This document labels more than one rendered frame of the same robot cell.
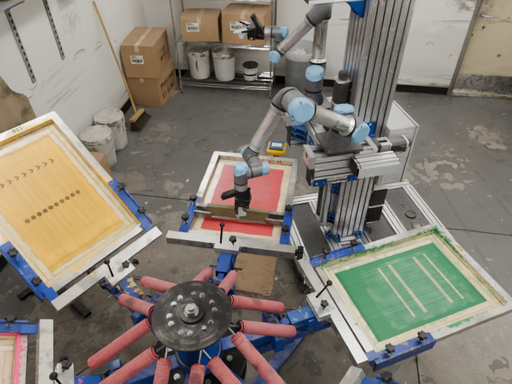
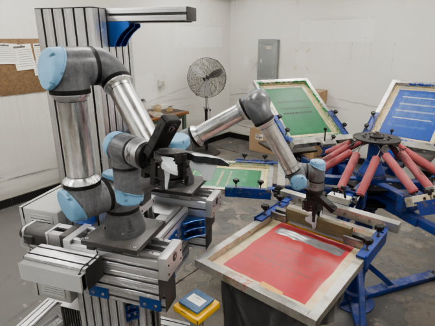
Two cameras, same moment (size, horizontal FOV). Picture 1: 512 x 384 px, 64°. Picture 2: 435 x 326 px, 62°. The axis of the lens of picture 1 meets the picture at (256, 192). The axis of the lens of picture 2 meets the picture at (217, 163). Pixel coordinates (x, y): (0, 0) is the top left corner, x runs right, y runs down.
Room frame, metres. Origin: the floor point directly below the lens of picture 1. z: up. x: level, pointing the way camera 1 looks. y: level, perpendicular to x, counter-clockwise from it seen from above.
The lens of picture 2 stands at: (3.39, 0.50, 1.92)
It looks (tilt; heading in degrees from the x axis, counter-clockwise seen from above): 19 degrees down; 210
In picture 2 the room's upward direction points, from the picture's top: straight up
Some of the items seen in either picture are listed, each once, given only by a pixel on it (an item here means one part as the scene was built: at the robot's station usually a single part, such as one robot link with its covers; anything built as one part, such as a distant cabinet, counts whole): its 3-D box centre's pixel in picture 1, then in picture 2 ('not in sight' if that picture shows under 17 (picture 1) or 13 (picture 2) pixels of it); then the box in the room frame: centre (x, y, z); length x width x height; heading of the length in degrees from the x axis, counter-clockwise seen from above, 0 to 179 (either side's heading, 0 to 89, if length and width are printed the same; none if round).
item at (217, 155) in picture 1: (245, 194); (295, 248); (1.90, 0.06, 0.97); 0.79 x 0.58 x 0.04; 170
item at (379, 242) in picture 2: (190, 216); (371, 247); (1.71, 0.38, 0.97); 0.30 x 0.05 x 0.07; 170
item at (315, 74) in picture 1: (314, 78); (119, 188); (2.55, -0.39, 1.42); 0.13 x 0.12 x 0.14; 167
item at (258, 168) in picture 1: (257, 168); (296, 171); (1.74, -0.01, 1.30); 0.11 x 0.11 x 0.08; 21
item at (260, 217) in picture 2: (286, 227); (272, 213); (1.61, -0.17, 0.97); 0.30 x 0.05 x 0.07; 170
